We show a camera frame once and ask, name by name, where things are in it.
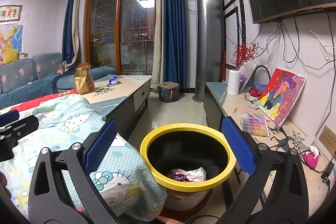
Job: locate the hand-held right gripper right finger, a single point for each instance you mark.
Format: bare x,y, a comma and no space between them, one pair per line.
237,145

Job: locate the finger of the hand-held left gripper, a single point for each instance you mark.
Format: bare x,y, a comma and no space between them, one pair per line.
26,124
9,116

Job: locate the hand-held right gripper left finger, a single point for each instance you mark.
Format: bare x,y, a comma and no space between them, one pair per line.
101,145

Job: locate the knotted white plastic bag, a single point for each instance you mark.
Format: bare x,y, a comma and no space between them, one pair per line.
195,174

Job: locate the yellow rimmed trash bin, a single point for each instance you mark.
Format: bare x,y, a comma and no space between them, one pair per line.
183,127

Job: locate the purple foil wrapper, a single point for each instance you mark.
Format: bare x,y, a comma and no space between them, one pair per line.
177,175

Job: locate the person's left hand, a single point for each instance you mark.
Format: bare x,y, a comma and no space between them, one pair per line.
3,184

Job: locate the red floral blanket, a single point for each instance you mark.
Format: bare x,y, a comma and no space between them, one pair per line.
34,103

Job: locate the blue grey sofa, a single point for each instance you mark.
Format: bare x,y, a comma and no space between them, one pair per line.
15,92

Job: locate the colourful bead organizer box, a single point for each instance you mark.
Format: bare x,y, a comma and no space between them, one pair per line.
254,124

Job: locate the pink pen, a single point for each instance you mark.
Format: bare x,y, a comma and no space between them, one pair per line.
256,113

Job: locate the cartoon cat printed blanket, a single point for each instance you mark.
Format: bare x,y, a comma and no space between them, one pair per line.
65,119

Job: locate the red cloth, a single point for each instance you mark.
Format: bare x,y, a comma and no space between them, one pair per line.
253,92

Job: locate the beige coffee table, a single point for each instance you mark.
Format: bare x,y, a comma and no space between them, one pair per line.
126,90

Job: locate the yellow pillow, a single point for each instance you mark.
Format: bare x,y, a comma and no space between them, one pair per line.
11,55

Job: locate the white paper towel roll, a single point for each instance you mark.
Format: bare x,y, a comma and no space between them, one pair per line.
233,82

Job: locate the dark clothes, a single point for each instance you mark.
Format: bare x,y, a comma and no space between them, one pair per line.
65,72

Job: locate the brown paper bag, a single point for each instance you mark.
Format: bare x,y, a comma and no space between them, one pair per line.
84,82

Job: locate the blue snack packet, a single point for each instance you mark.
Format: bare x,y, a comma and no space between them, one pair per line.
113,80

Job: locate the colourful figure painting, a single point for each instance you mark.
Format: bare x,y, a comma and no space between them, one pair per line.
283,92

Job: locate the pink and white gadget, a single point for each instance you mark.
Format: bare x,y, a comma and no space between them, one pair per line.
309,158

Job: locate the country map poster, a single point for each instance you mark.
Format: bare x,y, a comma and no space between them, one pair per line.
11,39

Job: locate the grey storage stool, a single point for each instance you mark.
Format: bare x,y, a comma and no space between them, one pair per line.
168,92

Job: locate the red berry branches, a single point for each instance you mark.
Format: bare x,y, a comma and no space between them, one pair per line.
244,54

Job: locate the black power adapter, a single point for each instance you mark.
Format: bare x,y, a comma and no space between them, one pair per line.
328,172

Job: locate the blue curtain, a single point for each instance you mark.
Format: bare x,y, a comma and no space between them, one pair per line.
68,29
174,24

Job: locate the silver tower air conditioner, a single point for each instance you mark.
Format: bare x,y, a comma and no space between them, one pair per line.
210,43

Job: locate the beige curtain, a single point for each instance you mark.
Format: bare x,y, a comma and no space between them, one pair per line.
77,29
158,43

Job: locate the wooden glass sliding door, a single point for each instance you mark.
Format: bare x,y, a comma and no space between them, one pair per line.
118,29

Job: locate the white power strip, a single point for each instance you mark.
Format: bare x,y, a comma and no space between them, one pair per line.
324,52

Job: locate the beige wall socket panel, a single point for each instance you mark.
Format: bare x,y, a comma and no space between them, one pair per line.
328,138

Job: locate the framed embroidery wall picture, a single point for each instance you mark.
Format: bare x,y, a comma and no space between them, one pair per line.
10,13

